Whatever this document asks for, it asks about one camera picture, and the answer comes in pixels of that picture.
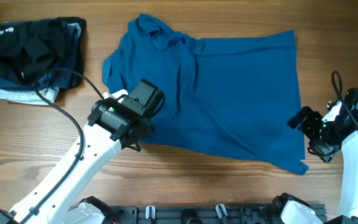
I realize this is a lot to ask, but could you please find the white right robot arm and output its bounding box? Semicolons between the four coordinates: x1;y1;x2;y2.
272;108;358;224

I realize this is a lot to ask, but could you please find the white folded garment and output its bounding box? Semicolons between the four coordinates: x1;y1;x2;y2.
0;87;59;105

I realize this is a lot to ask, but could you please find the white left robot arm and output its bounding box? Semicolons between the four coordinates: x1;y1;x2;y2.
0;90;165;223

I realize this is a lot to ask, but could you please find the navy folded garment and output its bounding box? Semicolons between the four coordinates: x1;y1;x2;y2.
0;21;82;92

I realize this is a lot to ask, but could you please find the blue polo shirt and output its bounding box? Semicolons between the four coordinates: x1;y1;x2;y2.
102;14;308;175

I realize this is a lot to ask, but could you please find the black folded garment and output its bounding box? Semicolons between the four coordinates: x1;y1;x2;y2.
0;17;87;90

